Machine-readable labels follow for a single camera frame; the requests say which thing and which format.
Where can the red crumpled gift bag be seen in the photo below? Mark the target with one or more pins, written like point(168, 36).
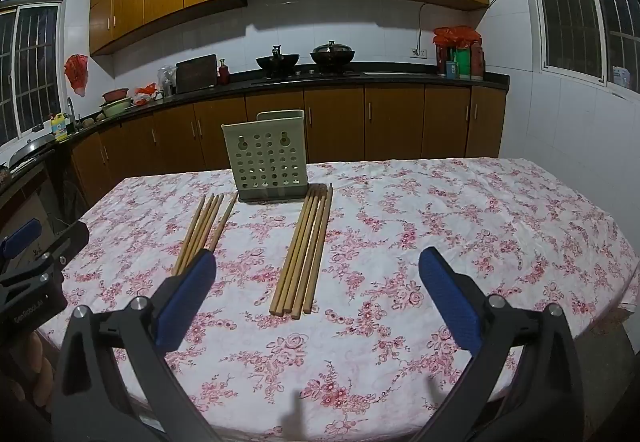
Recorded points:
point(455, 36)

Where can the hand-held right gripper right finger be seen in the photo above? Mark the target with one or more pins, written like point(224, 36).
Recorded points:
point(447, 302)

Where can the dark wooden cutting board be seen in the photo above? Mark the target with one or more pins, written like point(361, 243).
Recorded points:
point(196, 74)

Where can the steel faucet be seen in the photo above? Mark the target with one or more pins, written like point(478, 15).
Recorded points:
point(71, 109)

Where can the white wall socket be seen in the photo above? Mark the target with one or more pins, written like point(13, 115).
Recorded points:
point(418, 53)

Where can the blue bottle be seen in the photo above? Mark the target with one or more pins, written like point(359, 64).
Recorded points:
point(452, 70)

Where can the red canister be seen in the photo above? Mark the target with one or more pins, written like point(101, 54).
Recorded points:
point(441, 59)
point(478, 62)

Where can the green perforated utensil holder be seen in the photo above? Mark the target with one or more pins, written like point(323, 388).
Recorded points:
point(265, 162)

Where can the black kitchen countertop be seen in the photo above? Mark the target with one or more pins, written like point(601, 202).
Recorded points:
point(400, 78)

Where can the cardboard box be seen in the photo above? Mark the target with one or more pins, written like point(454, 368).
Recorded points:
point(30, 207)

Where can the small barred window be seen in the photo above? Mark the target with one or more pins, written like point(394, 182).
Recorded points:
point(35, 62)

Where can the yellow detergent bottle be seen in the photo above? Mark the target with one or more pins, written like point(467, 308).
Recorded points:
point(59, 127)

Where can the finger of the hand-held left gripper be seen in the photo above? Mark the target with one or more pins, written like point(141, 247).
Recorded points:
point(70, 237)
point(22, 232)

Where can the white box on sill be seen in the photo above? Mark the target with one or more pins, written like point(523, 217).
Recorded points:
point(623, 76)

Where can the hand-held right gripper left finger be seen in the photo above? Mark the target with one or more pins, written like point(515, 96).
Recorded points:
point(187, 302)

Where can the black gas stove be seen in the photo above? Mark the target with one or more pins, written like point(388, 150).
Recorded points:
point(320, 73)

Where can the black pot with glass lid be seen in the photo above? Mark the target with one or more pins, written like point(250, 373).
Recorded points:
point(332, 56)

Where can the red bottle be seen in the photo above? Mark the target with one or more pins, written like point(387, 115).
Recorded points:
point(223, 74)

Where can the person's left hand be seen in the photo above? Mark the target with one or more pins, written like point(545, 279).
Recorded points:
point(42, 372)

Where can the clear plastic bag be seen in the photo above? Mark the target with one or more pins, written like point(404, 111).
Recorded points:
point(167, 79)

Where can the wooden lower kitchen cabinets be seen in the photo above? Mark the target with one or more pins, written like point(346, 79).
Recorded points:
point(390, 122)

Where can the green basin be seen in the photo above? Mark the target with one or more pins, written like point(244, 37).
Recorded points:
point(115, 108)

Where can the black wok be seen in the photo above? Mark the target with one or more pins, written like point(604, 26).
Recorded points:
point(277, 61)

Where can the pink floral tablecloth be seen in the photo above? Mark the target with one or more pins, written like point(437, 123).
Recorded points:
point(400, 232)

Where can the red hanging plastic bag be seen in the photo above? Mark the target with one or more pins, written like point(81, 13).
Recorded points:
point(76, 72)

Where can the green box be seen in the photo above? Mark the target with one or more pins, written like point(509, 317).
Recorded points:
point(462, 63)

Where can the red basin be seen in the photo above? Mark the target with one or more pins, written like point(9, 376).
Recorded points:
point(116, 95)

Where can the orange red plastic bag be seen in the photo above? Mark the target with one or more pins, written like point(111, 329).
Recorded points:
point(145, 92)

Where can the steel pot lid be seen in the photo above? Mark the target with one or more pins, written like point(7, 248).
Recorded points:
point(30, 149)

